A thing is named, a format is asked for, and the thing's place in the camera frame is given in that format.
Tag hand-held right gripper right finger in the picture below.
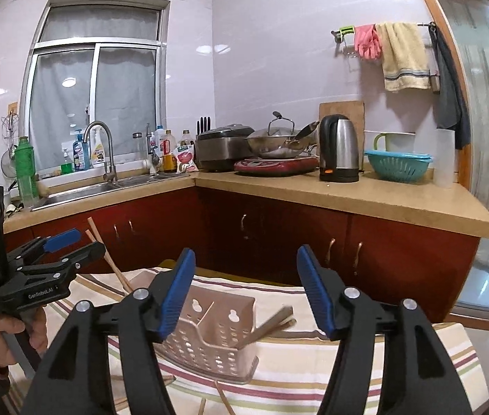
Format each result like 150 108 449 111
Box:
296 245 452 415

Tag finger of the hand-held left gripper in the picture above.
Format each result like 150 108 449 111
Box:
9 229 82 265
11 243 107 284

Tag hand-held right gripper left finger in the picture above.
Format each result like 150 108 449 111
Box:
20 248 196 415

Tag bunch of wooden chopsticks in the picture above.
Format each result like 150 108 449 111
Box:
110 305 294 415

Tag pink perforated chopstick holder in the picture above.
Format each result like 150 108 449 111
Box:
156 286 257 385

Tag stainless steel sink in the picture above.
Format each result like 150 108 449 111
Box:
32 172 189 212

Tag green thermos flask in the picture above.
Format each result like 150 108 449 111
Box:
15 136 40 209

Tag striped tablecloth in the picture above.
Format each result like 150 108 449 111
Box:
0 268 487 415

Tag hanging mesh skimmer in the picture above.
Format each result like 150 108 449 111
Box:
1 147 18 180

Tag blue dish soap bottle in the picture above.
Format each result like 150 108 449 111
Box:
73 130 87 171

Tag steel kitchen faucet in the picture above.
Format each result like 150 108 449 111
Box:
84 121 118 183

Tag white spray bottle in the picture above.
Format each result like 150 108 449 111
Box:
91 132 107 168

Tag beige kitchen countertop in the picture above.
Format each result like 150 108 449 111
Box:
2 168 489 239

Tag oil bottle with red label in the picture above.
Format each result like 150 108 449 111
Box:
161 130 178 173

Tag white plastic bottle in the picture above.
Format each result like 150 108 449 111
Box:
148 126 163 156

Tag red induction cooker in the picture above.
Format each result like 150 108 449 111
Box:
233 156 320 176

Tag steel electric kettle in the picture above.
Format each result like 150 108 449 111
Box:
319 114 360 183

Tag silver rice cooker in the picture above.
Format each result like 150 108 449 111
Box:
195 124 256 172

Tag teal plastic colander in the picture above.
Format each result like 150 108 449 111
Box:
364 149 434 183

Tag steel wok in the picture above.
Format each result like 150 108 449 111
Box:
244 121 320 159

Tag glass wok lid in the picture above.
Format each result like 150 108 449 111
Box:
266 111 297 137

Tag knife block with knives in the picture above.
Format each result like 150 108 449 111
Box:
195 116 213 139

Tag translucent plastic container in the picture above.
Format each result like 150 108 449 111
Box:
434 127 457 188

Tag wooden cutting board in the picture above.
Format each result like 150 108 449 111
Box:
319 101 366 169

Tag frosted sliding glass door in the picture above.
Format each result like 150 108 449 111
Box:
426 0 489 325

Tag grey hanging cloth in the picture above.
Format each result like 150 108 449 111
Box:
428 24 472 150

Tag yellow towel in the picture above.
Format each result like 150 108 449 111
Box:
375 21 432 93

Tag pink rubber gloves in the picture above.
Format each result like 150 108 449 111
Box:
354 24 382 60

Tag aluminium frame window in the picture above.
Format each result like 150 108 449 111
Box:
22 0 171 178

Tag metal towel rail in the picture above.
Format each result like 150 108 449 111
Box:
331 21 437 93

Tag wooden door frame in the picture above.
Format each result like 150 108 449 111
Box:
404 0 489 325

